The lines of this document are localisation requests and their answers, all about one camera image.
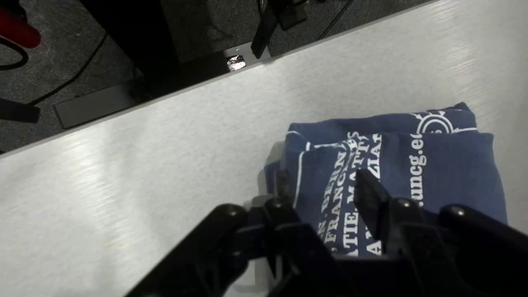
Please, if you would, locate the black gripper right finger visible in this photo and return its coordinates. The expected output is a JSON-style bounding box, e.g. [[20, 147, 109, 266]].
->
[[353, 167, 528, 297]]

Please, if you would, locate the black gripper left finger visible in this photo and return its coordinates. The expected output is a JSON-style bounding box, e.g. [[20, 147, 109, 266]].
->
[[124, 195, 332, 297]]

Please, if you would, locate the blue printed T-shirt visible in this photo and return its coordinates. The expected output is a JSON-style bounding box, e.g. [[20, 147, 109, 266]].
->
[[262, 101, 508, 261]]

